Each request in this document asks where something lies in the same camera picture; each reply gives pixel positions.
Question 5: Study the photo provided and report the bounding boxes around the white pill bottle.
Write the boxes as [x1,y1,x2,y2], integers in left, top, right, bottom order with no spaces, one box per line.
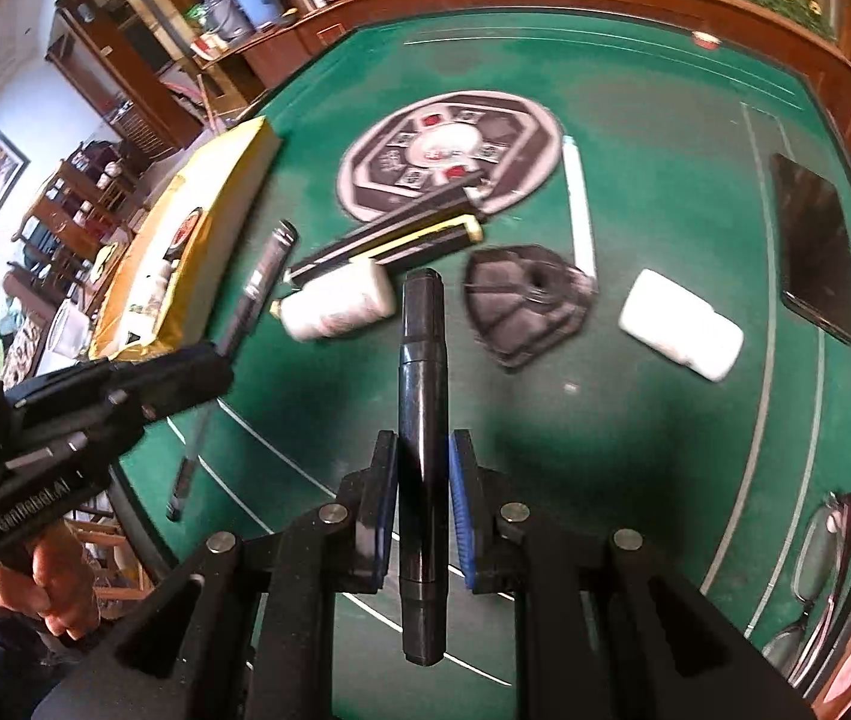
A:
[269,259,396,343]

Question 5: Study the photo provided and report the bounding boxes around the black smartphone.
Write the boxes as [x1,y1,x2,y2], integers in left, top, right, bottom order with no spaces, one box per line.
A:
[769,153,851,344]

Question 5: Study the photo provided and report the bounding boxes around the white stick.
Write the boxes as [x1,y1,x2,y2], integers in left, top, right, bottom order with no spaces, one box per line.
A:
[562,135,597,280]

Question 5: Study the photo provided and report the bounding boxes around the person left hand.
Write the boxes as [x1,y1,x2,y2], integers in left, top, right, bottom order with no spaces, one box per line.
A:
[0,522,100,640]

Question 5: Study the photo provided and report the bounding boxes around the black ridged round cap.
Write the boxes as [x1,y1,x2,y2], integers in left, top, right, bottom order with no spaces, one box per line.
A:
[463,245,598,371]

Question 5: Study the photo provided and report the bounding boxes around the purple-framed eyeglasses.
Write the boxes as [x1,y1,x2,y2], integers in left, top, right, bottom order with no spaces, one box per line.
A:
[762,493,851,688]

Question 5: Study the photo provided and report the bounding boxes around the white small bottle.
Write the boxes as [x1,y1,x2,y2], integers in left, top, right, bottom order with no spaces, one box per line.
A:
[619,268,745,383]

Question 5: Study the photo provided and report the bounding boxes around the clear black gel pen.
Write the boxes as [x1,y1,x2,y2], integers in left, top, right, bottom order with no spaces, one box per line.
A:
[165,220,298,522]

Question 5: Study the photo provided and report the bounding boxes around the black yellow highlighter marker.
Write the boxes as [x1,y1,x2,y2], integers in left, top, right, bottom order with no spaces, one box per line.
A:
[361,215,484,277]

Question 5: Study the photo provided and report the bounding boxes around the black marker white cap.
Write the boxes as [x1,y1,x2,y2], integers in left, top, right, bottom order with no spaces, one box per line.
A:
[284,169,487,288]

